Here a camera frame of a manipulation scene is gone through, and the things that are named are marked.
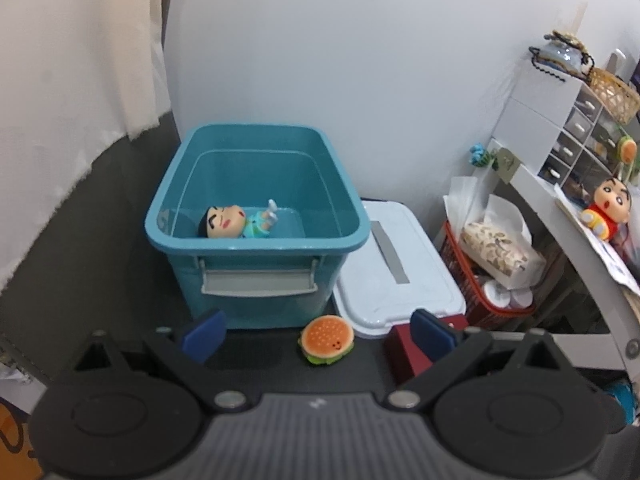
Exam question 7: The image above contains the white curved shelf frame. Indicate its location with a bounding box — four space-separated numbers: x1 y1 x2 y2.
492 165 640 376

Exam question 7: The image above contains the white plastic bin lid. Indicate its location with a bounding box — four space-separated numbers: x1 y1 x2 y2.
332 200 468 338

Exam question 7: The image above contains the cartoon boy doll red shirt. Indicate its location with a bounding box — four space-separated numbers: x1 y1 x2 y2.
580 176 632 242

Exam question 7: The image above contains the red plastic basket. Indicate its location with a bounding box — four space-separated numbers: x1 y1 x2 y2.
440 220 536 331

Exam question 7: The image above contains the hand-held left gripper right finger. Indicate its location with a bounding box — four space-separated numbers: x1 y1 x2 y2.
385 308 593 411

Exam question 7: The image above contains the cream curtain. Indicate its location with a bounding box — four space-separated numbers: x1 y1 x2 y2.
0 0 173 291

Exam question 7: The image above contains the floral tissue pack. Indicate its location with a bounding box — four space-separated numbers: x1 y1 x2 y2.
460 195 548 291

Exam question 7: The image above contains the blue plastic storage bin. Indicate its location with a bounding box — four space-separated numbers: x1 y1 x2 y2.
145 122 371 331

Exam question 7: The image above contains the cartoon boy doll blue outfit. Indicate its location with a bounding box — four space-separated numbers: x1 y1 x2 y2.
197 199 281 240

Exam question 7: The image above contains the hamburger toy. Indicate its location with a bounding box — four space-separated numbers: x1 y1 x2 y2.
298 315 356 367

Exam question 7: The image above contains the olive paper tag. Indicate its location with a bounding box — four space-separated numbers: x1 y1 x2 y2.
492 149 523 183

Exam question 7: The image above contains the white plastic bag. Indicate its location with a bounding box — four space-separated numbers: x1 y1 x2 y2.
444 176 496 226

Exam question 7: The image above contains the small blue green wall toy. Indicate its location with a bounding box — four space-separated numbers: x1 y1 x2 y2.
469 144 498 168

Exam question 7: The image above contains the ceramic teapot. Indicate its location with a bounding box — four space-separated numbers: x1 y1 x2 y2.
529 30 596 81

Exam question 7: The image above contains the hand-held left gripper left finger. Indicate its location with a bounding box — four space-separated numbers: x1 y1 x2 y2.
65 308 251 413

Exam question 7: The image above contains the dark red box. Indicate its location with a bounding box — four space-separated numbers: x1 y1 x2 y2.
384 315 468 386

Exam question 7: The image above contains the white drawer cabinet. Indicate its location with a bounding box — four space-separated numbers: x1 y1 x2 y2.
492 62 640 186

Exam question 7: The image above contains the small hanging hamburger charm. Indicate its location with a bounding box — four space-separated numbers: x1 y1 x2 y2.
616 135 638 163

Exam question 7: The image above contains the wicker basket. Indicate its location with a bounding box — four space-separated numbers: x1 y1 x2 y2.
587 67 640 125

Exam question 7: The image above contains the black desktop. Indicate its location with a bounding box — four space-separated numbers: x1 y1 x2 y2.
0 110 501 381

